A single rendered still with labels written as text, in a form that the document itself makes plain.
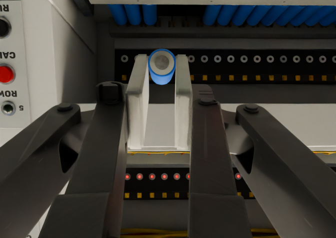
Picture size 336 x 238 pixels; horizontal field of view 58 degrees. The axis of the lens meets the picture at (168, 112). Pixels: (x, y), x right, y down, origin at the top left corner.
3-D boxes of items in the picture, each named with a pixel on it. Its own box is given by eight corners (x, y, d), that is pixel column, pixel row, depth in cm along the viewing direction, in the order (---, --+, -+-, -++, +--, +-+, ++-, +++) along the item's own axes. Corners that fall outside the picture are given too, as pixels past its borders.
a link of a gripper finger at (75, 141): (124, 156, 13) (52, 156, 13) (134, 108, 17) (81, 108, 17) (122, 125, 12) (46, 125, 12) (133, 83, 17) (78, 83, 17)
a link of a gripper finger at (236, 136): (193, 124, 12) (268, 126, 12) (188, 83, 17) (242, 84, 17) (191, 156, 13) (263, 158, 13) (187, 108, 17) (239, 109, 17)
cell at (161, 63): (176, 70, 25) (182, 57, 19) (165, 88, 25) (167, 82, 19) (157, 58, 25) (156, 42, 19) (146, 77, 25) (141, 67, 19)
